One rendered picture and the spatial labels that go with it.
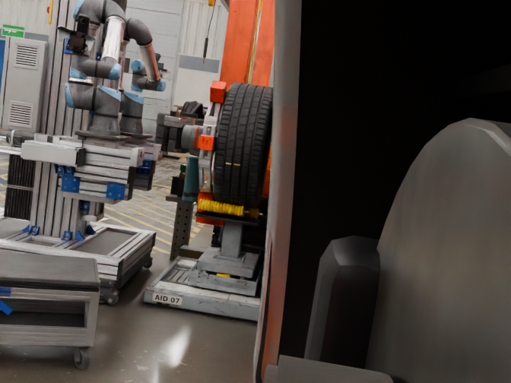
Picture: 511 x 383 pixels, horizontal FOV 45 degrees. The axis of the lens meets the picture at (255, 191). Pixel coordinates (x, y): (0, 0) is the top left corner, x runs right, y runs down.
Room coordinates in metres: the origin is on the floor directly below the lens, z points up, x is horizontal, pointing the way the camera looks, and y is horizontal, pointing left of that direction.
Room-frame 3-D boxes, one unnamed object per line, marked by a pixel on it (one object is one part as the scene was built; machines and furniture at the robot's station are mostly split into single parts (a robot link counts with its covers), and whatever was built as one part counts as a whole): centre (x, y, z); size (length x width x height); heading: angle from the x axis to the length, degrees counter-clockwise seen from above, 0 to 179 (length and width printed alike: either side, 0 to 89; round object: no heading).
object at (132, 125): (3.56, 0.77, 0.87); 0.15 x 0.15 x 0.10
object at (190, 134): (3.36, 0.33, 0.85); 0.21 x 0.14 x 0.14; 86
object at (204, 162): (3.36, 0.26, 0.85); 0.54 x 0.07 x 0.54; 176
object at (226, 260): (3.35, 0.09, 0.32); 0.40 x 0.30 x 0.28; 176
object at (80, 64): (2.78, 0.84, 1.12); 0.11 x 0.08 x 0.11; 102
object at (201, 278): (3.38, 0.09, 0.13); 0.50 x 0.36 x 0.10; 176
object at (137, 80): (3.84, 0.81, 1.12); 0.11 x 0.08 x 0.11; 74
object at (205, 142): (3.04, 0.27, 0.85); 0.09 x 0.08 x 0.07; 176
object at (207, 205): (3.23, 0.17, 0.51); 0.29 x 0.06 x 0.06; 86
